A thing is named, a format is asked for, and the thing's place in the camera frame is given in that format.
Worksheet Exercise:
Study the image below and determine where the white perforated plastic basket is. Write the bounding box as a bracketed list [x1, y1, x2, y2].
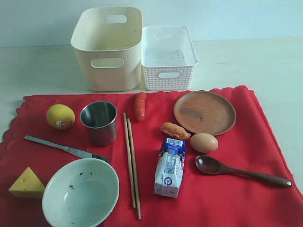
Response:
[141, 26, 198, 91]

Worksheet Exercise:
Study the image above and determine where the yellow cheese wedge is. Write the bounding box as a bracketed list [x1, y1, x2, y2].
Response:
[9, 167, 45, 199]

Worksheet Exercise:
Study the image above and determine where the round brown wooden plate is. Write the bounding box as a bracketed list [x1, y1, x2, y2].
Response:
[174, 91, 237, 136]

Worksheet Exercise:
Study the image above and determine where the metal table knife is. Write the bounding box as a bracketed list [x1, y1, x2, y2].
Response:
[24, 135, 109, 163]

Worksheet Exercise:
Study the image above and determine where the red scalloped table cloth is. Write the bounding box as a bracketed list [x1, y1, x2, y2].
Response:
[0, 91, 303, 227]

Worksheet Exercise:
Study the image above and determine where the small milk carton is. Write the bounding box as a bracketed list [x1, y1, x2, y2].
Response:
[154, 137, 186, 198]

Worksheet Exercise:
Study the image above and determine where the left wooden chopstick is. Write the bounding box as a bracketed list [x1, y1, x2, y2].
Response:
[123, 113, 136, 208]

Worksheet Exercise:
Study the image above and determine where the pale green ceramic bowl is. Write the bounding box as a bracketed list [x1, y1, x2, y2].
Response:
[42, 158, 119, 227]

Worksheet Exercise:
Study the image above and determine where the orange fried nugget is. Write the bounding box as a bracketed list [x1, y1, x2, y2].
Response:
[160, 122, 191, 140]

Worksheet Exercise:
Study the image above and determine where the stainless steel cup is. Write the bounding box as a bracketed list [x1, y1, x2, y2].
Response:
[80, 101, 117, 147]

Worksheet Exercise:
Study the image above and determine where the brown egg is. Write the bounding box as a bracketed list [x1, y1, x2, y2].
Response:
[190, 133, 219, 153]

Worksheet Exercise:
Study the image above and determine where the yellow lemon with sticker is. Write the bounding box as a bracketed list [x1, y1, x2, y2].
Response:
[46, 104, 75, 130]

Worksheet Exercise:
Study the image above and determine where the dark wooden spoon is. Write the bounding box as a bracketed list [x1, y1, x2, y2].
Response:
[195, 155, 293, 188]

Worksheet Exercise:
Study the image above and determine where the red sausage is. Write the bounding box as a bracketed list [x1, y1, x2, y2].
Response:
[134, 92, 146, 122]

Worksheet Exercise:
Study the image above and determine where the cream plastic tub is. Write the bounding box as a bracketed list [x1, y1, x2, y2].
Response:
[71, 6, 143, 92]

